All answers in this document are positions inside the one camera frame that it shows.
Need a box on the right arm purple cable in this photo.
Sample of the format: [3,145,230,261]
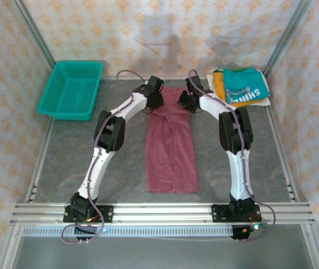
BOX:
[188,69,277,242]

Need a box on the aluminium mounting rail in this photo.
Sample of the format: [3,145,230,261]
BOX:
[10,202,316,226]

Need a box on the teal plastic basket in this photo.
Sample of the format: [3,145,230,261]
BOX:
[37,61,104,122]

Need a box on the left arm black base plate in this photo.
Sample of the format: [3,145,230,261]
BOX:
[63,205,114,224]

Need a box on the aluminium frame post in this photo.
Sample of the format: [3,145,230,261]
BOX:
[264,0,313,78]
[12,0,56,68]

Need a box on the aluminium frame leg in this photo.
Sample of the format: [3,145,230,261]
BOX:
[302,224,319,269]
[0,224,23,269]

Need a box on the maroon t-shirt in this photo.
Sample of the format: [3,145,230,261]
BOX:
[144,86,200,194]

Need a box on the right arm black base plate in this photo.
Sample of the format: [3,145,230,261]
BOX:
[211,203,262,224]

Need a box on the slotted grey cable duct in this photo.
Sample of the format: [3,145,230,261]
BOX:
[22,225,234,238]

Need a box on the stack of folded t-shirts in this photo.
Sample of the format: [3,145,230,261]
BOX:
[206,68,271,106]

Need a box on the orange t-shirt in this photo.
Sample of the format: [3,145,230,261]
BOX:
[213,71,257,109]

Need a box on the teal printed t-shirt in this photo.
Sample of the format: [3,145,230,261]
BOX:
[222,67,271,105]

